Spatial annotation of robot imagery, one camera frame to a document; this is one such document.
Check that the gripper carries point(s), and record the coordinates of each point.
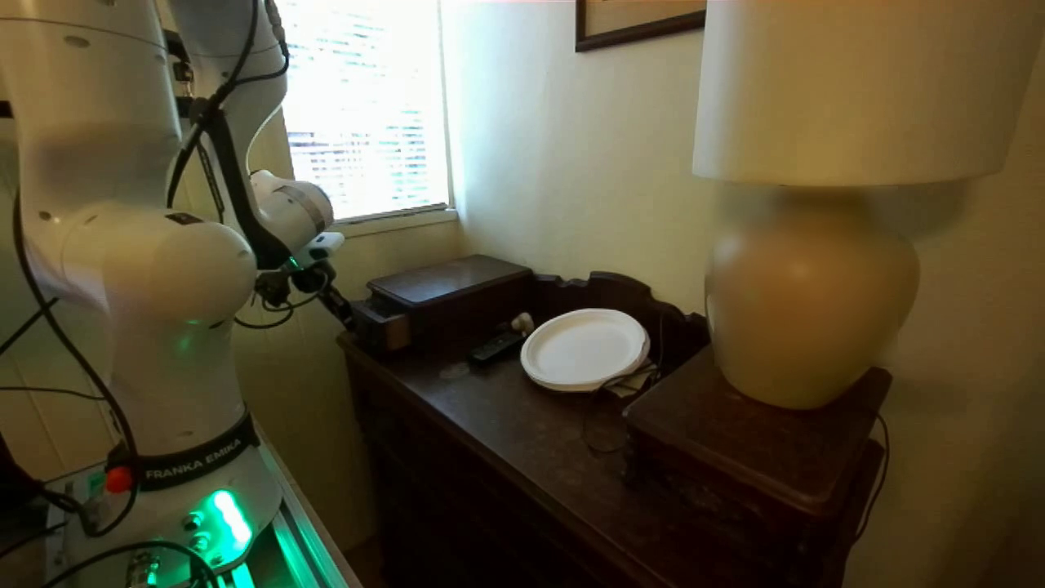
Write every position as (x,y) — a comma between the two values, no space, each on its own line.
(310,279)

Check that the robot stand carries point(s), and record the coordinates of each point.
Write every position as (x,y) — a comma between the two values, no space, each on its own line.
(294,547)

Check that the black remote control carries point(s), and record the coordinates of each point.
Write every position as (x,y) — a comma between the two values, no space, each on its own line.
(496,348)

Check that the dark wooden dresser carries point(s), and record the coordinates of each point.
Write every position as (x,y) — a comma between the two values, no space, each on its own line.
(522,441)

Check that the small beige object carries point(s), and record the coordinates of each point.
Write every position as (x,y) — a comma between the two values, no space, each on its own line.
(522,322)

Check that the window with blinds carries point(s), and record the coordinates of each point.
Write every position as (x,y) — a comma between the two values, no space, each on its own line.
(363,106)

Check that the dark framed picture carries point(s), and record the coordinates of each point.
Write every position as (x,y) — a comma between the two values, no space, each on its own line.
(629,24)

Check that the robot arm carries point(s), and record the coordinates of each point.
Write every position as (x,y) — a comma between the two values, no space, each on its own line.
(139,269)

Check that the white paper plate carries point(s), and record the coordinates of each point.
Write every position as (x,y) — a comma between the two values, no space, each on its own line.
(581,349)

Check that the beige table lamp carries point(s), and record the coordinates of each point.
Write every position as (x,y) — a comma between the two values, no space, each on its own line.
(808,294)

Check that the small wooden drawer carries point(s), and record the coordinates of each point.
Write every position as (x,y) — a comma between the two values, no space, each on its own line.
(382,328)

